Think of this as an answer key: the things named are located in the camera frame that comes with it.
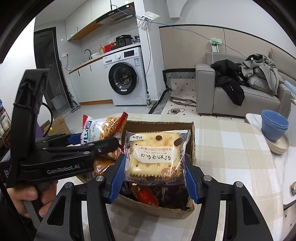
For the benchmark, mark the black rice cooker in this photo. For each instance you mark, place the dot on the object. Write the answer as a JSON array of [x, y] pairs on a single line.
[[123, 40]]

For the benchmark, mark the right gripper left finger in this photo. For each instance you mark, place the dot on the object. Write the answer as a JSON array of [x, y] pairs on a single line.
[[63, 221]]

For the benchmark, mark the beige shallow dish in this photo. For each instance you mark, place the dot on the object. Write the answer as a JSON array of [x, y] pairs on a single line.
[[280, 146]]

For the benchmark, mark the white noodle snack bag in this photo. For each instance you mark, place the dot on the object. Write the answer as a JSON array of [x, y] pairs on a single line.
[[102, 128]]

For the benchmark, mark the brown cardboard box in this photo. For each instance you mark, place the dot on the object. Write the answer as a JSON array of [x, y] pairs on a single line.
[[149, 126]]

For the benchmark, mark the black jacket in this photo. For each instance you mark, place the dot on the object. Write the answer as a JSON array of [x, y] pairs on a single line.
[[227, 77]]

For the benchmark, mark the person's left hand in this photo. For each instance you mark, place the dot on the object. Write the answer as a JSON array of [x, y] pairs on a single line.
[[29, 193]]

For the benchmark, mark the white kitchen counter cabinet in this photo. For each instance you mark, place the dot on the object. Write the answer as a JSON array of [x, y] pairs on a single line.
[[90, 80]]

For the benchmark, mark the grey jacket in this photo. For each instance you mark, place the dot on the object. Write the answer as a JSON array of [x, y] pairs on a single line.
[[261, 73]]

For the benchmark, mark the small cardboard box on floor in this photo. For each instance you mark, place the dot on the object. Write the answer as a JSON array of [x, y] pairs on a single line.
[[58, 127]]

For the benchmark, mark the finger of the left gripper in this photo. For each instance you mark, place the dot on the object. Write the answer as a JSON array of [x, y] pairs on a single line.
[[59, 140], [69, 157]]

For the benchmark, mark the blue bowl stack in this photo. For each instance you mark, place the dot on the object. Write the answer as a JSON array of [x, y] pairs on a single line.
[[274, 125]]

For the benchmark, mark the grey sofa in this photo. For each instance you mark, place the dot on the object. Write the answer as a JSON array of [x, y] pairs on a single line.
[[214, 100]]

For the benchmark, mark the orange cracker pack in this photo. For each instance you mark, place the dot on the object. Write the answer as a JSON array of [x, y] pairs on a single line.
[[101, 164]]

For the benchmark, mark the white washing machine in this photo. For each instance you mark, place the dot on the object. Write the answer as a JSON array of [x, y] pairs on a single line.
[[126, 77]]

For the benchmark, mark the cracker sandwich pack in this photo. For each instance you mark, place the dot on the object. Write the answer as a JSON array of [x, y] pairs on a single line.
[[156, 158]]

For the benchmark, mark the black white patterned rug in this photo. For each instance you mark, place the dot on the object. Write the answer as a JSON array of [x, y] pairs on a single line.
[[168, 75]]

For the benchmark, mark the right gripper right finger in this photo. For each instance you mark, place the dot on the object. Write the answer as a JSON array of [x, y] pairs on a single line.
[[243, 219]]

